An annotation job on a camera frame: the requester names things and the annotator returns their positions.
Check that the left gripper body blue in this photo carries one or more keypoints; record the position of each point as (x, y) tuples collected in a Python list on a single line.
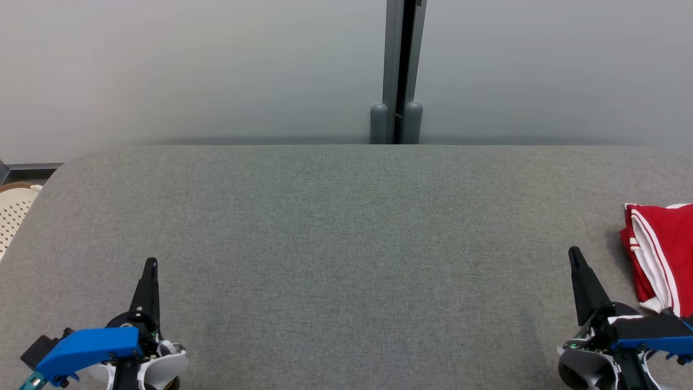
[(92, 349)]

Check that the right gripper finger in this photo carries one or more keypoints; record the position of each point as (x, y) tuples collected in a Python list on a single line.
[(587, 292)]

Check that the right gripper body blue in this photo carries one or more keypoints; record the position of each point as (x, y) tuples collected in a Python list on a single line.
[(644, 330)]

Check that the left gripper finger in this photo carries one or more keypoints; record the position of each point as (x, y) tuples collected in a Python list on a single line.
[(149, 292)]

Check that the red basketball jersey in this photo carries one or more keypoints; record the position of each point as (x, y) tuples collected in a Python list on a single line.
[(674, 244)]

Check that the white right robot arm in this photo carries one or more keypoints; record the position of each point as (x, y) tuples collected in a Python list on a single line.
[(582, 371)]

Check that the cream perforated laundry basket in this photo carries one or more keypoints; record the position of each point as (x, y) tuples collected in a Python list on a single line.
[(13, 216)]

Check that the grey fabric table cover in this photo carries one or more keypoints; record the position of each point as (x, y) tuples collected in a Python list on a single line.
[(346, 244)]

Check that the grey cylinder door stop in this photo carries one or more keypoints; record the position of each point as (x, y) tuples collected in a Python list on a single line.
[(379, 124)]

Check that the dark grey wall base rail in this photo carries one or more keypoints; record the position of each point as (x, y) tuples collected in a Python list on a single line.
[(32, 167)]

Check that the grey metal door frame post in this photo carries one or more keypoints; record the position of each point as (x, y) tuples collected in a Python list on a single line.
[(403, 54)]

